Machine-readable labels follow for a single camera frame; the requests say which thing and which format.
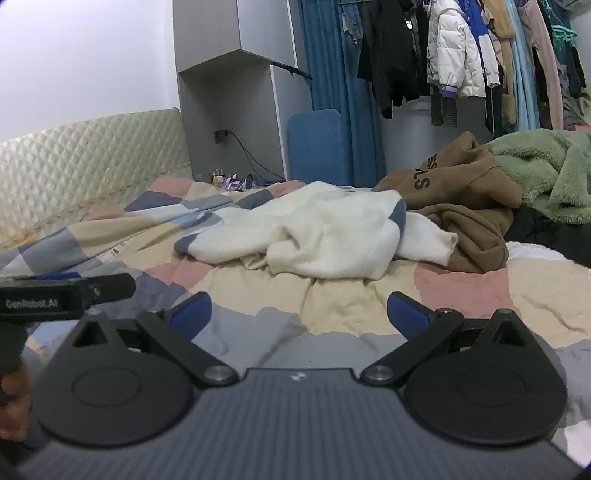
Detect green clothes hangers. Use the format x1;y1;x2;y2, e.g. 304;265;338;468
542;0;580;51

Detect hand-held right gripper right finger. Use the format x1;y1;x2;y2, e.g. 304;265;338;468
360;292;532;387

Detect hanging blue jacket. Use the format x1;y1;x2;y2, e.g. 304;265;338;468
464;0;491;38

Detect cream quilted headboard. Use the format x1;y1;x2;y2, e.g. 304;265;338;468
0;107;192;252

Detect dark striped hanging garment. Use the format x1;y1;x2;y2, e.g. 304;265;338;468
431;90;459;127

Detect green fleece blanket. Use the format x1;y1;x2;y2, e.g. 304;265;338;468
489;129;591;227

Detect grey wardrobe cabinet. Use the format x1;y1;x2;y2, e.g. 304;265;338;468
173;0;315;183

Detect black cable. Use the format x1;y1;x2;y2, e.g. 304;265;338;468
226;131;287;182

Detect hanging pink garment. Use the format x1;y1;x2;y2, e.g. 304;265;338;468
522;0;565;130

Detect hanging light blue garment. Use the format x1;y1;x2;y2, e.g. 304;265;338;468
503;0;542;132

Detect patchwork duvet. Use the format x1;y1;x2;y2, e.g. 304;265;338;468
0;178;591;457

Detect brown hoodie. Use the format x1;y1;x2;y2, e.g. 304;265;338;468
372;130;525;217

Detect person's left hand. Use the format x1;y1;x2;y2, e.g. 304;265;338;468
0;369;32;422

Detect hanging dark clothes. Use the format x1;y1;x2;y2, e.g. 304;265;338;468
554;44;591;131

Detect hanging black coat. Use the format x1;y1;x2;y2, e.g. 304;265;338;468
358;0;432;120

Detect group of cosmetic bottles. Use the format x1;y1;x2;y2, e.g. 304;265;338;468
208;168;257;191

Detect blue curtain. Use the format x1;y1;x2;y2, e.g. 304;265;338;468
298;0;389;188

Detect hanging denim jeans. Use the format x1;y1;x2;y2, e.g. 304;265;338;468
341;7;365;45

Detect hanging white puffer jacket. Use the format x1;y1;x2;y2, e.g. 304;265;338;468
427;0;502;99

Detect black garment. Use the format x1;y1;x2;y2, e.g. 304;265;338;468
503;205;591;268

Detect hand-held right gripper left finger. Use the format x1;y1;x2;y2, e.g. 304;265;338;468
69;292;238;387

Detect white striped sweater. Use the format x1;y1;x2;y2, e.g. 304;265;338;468
174;181;459;281

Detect hanging beige coat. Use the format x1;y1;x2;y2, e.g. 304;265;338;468
485;0;519;124

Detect blue upholstered cushion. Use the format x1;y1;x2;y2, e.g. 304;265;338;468
287;109;354;186

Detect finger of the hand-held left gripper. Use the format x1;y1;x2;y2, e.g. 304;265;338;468
85;273;137;305

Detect white bedsheet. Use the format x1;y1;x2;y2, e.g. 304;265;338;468
505;241;591;278

